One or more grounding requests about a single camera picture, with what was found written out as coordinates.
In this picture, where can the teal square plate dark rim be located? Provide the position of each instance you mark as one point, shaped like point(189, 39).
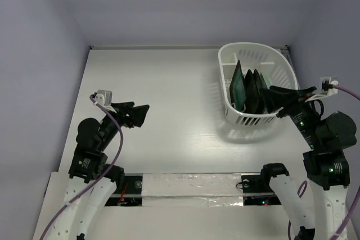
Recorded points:
point(237, 89)

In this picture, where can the white plastic dish rack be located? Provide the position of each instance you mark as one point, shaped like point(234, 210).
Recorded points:
point(266, 60)

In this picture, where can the pale green rectangular berry plate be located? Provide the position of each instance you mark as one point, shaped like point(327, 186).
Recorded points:
point(265, 80)

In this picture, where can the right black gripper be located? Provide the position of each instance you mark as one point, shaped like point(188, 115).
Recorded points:
point(290, 104)

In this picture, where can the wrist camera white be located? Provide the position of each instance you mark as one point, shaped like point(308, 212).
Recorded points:
point(103, 97)
point(328, 85)

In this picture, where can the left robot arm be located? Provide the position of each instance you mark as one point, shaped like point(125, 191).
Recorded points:
point(92, 180)

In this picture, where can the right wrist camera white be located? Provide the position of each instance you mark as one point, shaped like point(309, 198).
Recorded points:
point(328, 85)

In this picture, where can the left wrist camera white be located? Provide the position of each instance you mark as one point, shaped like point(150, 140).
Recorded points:
point(103, 97)

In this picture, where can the black floral square plate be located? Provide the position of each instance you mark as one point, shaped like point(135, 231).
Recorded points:
point(260, 84)
point(251, 102)

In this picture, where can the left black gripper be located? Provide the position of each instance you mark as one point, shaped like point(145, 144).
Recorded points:
point(138, 113)

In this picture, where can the silver taped base bar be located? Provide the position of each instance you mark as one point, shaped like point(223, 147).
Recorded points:
point(191, 190)

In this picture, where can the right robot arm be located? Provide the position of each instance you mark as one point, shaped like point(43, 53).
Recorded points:
point(327, 168)

